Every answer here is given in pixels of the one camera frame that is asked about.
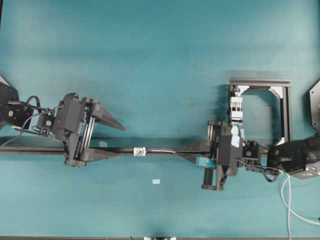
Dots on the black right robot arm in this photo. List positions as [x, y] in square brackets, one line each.
[298, 158]

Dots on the black aluminium frame stand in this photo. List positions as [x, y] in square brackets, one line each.
[279, 87]

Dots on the small blue tape patch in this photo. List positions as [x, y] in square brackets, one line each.
[103, 144]

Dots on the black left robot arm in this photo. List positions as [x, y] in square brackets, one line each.
[18, 114]

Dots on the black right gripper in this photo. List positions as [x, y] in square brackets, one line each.
[226, 146]

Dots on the black octagonal right base plate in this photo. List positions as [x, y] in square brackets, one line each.
[314, 99]

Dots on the teal tape on right gripper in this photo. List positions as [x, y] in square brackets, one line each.
[205, 162]

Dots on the long black aluminium rail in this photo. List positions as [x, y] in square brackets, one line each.
[42, 150]

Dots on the black camera mount bottom edge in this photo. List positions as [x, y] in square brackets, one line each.
[159, 238]

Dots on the white clamp block on frame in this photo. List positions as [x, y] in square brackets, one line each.
[235, 106]

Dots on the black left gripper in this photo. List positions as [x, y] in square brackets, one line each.
[73, 126]

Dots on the small white tape patch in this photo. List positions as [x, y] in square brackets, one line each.
[156, 181]

